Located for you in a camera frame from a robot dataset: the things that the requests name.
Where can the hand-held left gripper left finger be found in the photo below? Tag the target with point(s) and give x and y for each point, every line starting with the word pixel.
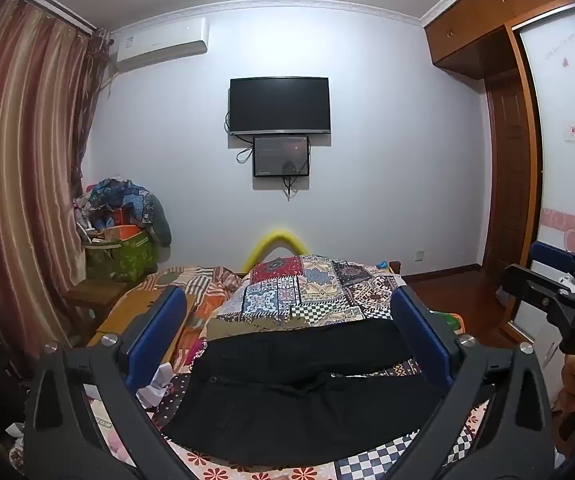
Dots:
pixel 165 325

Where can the green storage box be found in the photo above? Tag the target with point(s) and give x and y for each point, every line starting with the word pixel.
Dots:
pixel 122 260

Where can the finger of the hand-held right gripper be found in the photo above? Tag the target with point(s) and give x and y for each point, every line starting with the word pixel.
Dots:
pixel 557 255
pixel 532 285

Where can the person's right hand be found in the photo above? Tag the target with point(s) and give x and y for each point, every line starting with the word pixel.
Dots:
pixel 572 397

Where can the white wall outlet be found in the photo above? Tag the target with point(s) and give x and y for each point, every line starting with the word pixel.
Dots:
pixel 418 255

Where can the wooden stool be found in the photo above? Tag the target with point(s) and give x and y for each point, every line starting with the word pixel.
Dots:
pixel 92 295

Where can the striped pink curtain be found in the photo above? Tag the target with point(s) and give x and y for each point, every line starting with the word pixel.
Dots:
pixel 17 160

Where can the wooden overhead cabinet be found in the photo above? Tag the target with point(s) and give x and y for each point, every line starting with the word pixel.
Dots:
pixel 467 35

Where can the printed floral bed sheet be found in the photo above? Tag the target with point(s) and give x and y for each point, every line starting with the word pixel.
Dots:
pixel 377 465

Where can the black wall television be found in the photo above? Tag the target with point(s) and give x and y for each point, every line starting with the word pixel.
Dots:
pixel 277 105

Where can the brown wooden door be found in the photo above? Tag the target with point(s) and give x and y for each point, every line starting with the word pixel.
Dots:
pixel 510 185

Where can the patchwork quilt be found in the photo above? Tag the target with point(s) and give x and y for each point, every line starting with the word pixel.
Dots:
pixel 307 285

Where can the small black wall screen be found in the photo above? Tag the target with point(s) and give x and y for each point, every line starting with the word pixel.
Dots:
pixel 277 157

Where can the pile of colourful clothes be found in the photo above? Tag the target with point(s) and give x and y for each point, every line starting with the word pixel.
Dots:
pixel 127 200

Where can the white air conditioner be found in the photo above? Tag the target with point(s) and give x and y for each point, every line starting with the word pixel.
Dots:
pixel 162 45

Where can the black pants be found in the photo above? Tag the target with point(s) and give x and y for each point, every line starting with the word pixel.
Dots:
pixel 292 400

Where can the white crumpled cloth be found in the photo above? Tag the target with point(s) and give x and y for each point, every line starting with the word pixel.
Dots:
pixel 155 387

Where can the orange striped blanket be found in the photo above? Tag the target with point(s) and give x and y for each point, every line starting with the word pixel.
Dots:
pixel 207 290

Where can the white curtain rail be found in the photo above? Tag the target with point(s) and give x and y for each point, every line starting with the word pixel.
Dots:
pixel 52 7

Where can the red white sticker label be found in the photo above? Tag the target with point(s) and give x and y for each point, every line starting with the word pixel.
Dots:
pixel 574 131

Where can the small blue toy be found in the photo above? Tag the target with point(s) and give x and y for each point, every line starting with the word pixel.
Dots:
pixel 381 263

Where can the white heart-print wardrobe door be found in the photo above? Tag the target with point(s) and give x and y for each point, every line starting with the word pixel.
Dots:
pixel 567 185

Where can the green orange cloth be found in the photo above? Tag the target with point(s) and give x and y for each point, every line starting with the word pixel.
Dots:
pixel 450 321

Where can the mustard yellow cloth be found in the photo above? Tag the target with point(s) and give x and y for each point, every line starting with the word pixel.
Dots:
pixel 127 310

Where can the khaki folded pants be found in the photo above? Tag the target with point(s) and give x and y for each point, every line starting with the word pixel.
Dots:
pixel 232 330

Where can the yellow foam tube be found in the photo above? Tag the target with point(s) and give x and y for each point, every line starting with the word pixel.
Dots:
pixel 277 237

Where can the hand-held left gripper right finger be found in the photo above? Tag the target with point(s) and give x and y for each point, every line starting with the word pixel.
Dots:
pixel 417 340

